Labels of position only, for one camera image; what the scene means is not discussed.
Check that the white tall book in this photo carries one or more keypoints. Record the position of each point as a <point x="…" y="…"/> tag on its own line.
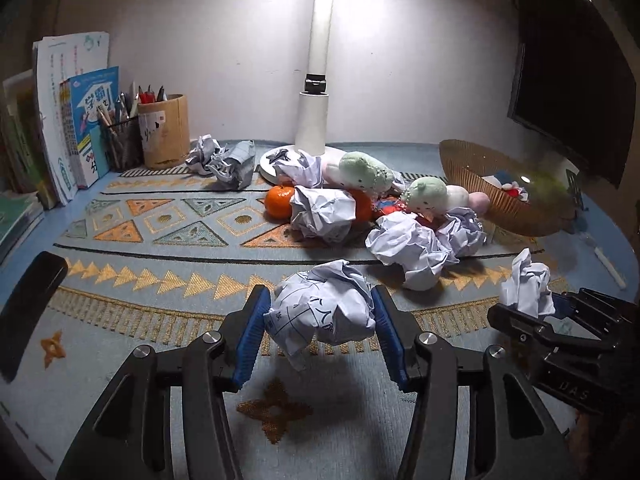
<point x="55" y="59"/>

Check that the red snack packet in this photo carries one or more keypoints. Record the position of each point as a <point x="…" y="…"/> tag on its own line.
<point x="386" y="206"/>

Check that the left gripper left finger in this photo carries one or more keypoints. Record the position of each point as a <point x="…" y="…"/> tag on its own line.
<point x="126" y="435"/>

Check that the crumpled paper near holder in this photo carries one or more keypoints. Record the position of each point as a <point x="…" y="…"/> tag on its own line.
<point x="204" y="158"/>

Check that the crumpled paper right centre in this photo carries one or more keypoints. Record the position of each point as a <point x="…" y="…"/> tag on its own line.
<point x="462" y="233"/>

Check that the stack of books left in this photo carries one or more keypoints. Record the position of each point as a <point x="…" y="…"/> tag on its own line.
<point x="31" y="192"/>

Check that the black monitor screen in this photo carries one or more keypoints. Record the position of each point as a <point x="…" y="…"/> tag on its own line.
<point x="573" y="84"/>

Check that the crumpled paper on lamp base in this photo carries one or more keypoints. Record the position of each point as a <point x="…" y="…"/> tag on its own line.
<point x="299" y="168"/>

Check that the large crumpled paper centre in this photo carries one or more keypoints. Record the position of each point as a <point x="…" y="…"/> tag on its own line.
<point x="399" y="239"/>

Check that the orange tangerine right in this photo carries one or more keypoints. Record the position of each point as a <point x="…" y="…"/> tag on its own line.
<point x="364" y="207"/>

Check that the patterned blue rug mat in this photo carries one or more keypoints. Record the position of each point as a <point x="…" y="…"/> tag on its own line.
<point x="172" y="330"/>

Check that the orange tangerine left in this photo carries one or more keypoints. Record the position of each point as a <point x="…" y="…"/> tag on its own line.
<point x="277" y="202"/>

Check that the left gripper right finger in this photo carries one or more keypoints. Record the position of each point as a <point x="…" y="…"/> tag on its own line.
<point x="511" y="433"/>

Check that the crumpled paper by tangerines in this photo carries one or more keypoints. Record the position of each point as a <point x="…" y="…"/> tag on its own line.
<point x="326" y="213"/>

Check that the small plush in basket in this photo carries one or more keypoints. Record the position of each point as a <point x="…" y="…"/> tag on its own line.
<point x="502" y="180"/>

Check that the woven wicker basket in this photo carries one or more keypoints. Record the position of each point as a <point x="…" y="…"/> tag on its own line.
<point x="549" y="208"/>

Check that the black mesh pen holder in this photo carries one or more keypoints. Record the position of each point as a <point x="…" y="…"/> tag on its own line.
<point x="123" y="145"/>

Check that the three-colour dango plush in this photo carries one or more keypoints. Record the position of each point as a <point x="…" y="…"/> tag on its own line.
<point x="358" y="171"/>

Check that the orange tangerine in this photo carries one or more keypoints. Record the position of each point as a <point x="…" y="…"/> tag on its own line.
<point x="277" y="202"/>
<point x="364" y="207"/>

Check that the white desk lamp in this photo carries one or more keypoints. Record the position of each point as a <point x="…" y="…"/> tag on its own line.
<point x="313" y="101"/>

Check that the blue cover workbook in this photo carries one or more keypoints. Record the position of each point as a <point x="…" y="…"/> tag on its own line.
<point x="81" y="99"/>

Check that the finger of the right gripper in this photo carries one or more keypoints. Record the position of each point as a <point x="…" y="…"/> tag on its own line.
<point x="529" y="335"/>
<point x="595" y="310"/>

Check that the white paper ball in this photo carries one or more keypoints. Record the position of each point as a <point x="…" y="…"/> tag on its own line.
<point x="526" y="289"/>

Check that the white chalk stick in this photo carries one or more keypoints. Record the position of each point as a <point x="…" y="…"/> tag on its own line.
<point x="609" y="266"/>

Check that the bamboo pen holder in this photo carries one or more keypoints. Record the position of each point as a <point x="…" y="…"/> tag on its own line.
<point x="165" y="132"/>

